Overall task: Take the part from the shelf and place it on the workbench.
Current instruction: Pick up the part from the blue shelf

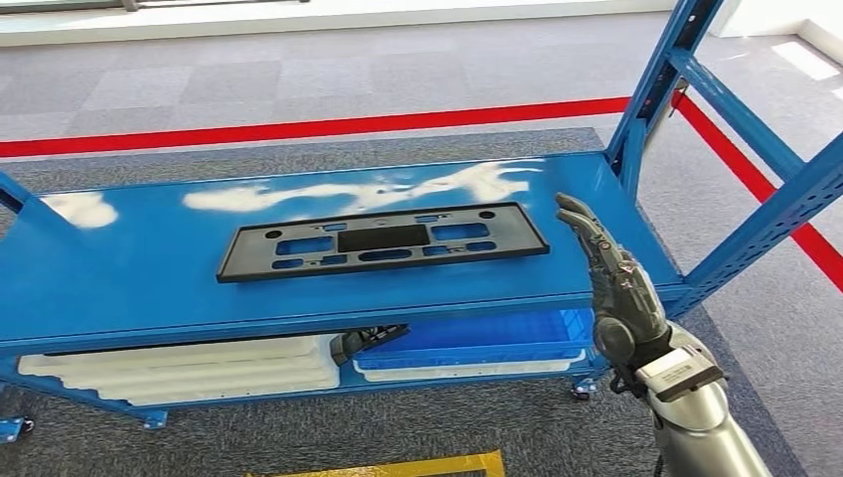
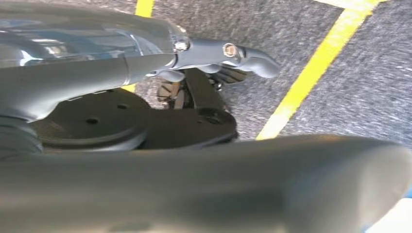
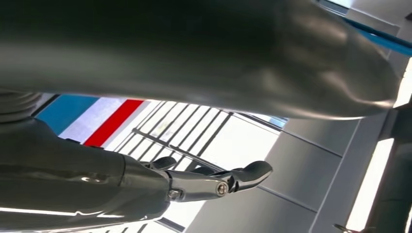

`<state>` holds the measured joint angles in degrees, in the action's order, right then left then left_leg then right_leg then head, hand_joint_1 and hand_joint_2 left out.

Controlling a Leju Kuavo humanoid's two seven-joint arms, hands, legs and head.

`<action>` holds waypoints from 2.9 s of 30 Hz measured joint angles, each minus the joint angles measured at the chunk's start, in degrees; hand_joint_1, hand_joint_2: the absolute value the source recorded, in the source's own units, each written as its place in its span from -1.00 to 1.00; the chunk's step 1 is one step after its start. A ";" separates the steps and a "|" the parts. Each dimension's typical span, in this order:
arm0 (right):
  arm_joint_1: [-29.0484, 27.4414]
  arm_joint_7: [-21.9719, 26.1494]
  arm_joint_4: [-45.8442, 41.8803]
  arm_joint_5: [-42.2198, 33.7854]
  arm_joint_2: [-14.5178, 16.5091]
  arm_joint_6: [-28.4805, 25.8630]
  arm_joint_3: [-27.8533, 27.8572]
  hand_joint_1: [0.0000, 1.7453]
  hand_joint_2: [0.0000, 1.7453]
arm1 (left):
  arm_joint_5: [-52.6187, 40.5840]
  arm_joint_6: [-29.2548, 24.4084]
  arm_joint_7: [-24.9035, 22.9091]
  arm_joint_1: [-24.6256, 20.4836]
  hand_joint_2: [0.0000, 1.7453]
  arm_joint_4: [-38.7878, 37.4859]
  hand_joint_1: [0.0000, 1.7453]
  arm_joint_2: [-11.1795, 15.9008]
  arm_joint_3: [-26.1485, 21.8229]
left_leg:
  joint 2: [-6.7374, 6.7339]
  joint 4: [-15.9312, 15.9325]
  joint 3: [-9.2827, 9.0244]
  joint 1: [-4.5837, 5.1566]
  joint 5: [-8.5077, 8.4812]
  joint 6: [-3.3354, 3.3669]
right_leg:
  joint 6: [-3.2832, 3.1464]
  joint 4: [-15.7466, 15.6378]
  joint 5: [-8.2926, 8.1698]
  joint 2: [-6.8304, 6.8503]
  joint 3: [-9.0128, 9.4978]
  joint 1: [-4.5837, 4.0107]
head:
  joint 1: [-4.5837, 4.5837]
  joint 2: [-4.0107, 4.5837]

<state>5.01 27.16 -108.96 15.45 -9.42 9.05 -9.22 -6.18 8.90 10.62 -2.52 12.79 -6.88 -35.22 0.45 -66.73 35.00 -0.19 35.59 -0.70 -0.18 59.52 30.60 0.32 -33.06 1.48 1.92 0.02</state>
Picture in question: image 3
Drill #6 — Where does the red barrier belt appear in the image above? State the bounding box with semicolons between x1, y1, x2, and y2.
83;99;144;148

